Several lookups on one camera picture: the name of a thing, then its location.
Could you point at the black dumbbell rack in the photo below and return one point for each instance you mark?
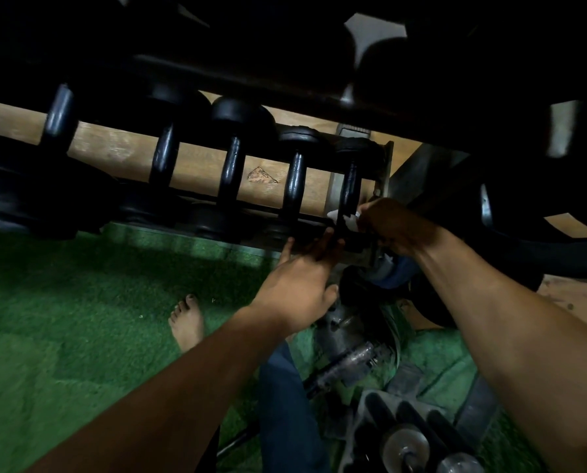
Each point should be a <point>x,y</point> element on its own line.
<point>274,88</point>

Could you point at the person's right forearm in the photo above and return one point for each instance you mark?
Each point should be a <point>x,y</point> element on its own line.
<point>520,339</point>

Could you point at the person's right leg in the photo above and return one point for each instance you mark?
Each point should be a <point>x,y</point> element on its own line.
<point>393,273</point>

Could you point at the medium black dumbbell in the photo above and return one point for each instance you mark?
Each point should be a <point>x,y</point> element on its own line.
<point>232,169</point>

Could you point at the big black dumbbell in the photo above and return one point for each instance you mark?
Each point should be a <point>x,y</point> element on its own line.
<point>164,155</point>

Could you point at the green artificial turf mat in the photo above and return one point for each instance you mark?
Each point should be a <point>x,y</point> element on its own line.
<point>77,315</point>

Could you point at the grey metal weight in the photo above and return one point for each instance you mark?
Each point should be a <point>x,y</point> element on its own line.
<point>340,326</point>

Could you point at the smallest black dumbbell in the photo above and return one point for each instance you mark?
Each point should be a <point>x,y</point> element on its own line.
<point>349,192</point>

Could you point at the biggest black dumbbell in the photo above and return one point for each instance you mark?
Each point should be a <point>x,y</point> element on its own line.
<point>59,118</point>

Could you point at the grey small dumbbell stand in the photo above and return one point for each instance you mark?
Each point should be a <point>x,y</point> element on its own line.
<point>421,413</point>

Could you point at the chrome dumbbell with round head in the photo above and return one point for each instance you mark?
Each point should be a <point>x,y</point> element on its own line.
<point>404,445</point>
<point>458,464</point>

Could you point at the person's left little finger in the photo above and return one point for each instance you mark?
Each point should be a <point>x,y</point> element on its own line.
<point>286,251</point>

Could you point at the person's leg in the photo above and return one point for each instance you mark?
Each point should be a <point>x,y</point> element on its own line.
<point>393,273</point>
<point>286,413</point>

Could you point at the person's left leg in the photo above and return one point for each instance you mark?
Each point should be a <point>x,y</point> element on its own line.
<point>286,413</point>

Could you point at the small black dumbbell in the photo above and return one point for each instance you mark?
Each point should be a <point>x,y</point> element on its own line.
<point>294,187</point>

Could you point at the person's right fingers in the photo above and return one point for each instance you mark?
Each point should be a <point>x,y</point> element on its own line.
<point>370,214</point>

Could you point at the person's right hand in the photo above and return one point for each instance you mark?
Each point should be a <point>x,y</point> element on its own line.
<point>402,226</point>

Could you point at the person's left thumb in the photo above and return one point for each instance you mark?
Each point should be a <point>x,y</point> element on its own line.
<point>331,296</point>

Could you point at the white cleaning cloth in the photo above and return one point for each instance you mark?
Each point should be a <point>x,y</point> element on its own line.
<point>346,220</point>

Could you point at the person's left hand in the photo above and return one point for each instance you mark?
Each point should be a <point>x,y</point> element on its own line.
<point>293,290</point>

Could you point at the person's left forearm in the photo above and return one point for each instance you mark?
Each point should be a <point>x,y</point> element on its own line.
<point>175,403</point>

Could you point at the person's left foot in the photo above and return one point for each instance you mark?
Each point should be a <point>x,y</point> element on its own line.
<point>187,322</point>

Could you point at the large black rubber dumbbell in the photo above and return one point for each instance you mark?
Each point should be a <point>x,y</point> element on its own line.
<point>544,231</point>

